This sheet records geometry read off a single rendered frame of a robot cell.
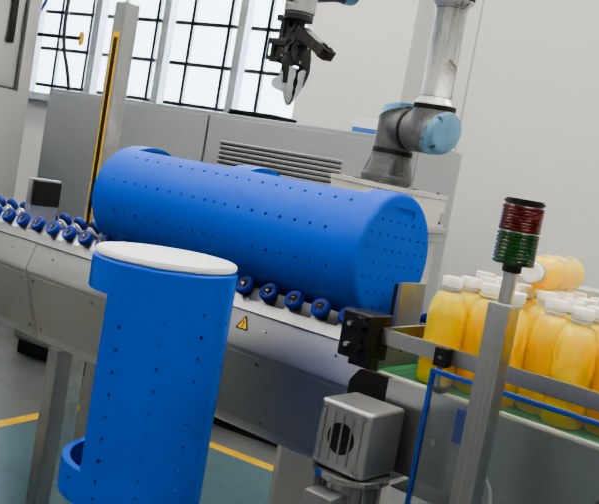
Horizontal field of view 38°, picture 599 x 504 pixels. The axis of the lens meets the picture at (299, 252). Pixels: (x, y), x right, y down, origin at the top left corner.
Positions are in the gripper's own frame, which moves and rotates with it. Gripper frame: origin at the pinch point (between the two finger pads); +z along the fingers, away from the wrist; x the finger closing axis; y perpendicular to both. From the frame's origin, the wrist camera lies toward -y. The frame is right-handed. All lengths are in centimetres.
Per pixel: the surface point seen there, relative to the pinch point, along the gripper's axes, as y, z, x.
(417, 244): -36.5, 27.5, -8.7
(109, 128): 105, 13, -31
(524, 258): -83, 23, 37
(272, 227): -13.1, 29.3, 13.8
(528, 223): -82, 18, 38
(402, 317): -43, 42, 2
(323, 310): -29, 44, 11
